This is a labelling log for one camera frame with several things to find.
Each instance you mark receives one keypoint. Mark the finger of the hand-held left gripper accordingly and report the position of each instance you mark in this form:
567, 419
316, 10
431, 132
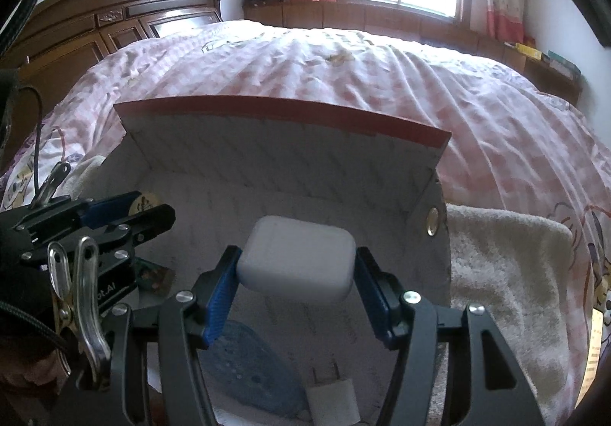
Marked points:
110, 209
152, 221

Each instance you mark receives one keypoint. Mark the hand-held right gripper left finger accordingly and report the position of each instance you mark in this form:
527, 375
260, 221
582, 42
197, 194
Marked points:
219, 297

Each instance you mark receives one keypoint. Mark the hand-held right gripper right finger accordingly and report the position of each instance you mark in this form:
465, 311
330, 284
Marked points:
377, 297

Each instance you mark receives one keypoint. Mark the round wooden chess piece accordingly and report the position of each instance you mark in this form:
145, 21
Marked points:
144, 204

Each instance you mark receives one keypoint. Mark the white earbuds case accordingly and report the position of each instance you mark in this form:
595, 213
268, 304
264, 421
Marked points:
298, 256

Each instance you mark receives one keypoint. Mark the red cardboard box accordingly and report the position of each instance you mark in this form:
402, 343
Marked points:
286, 159

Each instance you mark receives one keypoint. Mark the person's left hand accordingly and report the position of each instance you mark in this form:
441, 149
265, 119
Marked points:
28, 373

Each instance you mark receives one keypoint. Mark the blue round lid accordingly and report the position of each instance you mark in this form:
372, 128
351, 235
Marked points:
253, 373

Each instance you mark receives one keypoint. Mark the white charger plug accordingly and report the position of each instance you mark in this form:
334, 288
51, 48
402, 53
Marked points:
334, 402

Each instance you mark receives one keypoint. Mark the cream fleece towel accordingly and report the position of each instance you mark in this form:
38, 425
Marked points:
501, 287

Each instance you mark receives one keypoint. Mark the dark wooden headboard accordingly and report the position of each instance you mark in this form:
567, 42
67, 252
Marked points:
95, 25

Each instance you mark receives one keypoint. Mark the pink printed duvet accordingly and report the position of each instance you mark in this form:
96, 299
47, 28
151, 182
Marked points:
382, 87

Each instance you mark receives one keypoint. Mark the yellow flat strip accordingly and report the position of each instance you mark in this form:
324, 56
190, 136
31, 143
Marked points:
593, 359

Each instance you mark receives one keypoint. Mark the wooden window cabinet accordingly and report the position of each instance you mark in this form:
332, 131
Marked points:
382, 18

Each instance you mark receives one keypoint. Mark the yellow flat box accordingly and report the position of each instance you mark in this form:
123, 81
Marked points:
529, 51

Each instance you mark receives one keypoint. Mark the green book stack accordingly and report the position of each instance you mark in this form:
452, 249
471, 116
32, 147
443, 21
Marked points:
563, 63

